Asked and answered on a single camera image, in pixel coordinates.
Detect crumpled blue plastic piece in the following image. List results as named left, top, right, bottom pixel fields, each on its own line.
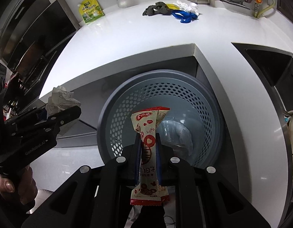
left=171, top=9, right=198, bottom=24

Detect clear plastic cup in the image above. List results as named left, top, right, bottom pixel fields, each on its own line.
left=158, top=116, right=186, bottom=148

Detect dark crumpled glove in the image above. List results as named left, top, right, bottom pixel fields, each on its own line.
left=142, top=2, right=173, bottom=17

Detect yellow green seasoning pouch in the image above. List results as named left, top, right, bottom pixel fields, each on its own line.
left=77, top=0, right=105, bottom=25

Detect yellow gas hose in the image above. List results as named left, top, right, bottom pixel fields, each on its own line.
left=258, top=0, right=276, bottom=18

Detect gas valve orange knob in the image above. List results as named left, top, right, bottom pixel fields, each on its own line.
left=253, top=0, right=268, bottom=17

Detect person's left hand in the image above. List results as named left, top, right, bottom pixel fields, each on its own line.
left=0, top=165, right=38, bottom=206

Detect clear plastic bag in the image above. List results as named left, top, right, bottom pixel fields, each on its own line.
left=171, top=126, right=193, bottom=157

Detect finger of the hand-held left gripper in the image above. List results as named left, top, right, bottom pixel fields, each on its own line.
left=46, top=106, right=82, bottom=130
left=17, top=107, right=47, bottom=122

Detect red white snack wrapper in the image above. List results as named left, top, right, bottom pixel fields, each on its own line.
left=130, top=106, right=171, bottom=206

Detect white printed paper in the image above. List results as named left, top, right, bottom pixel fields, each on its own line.
left=45, top=86, right=82, bottom=119

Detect black kitchen sink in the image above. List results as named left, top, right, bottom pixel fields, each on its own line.
left=231, top=42, right=293, bottom=171

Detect black glass range hood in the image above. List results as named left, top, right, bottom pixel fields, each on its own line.
left=0, top=0, right=80, bottom=105

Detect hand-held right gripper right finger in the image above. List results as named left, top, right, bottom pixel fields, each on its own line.
left=157, top=133, right=271, bottom=228

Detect crumpled white tissue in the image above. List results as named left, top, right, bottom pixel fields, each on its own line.
left=172, top=0, right=199, bottom=15

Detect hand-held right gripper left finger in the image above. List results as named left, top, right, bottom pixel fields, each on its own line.
left=21, top=133, right=142, bottom=228

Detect grey perforated trash basket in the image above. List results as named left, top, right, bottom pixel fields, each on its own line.
left=97, top=70, right=226, bottom=171

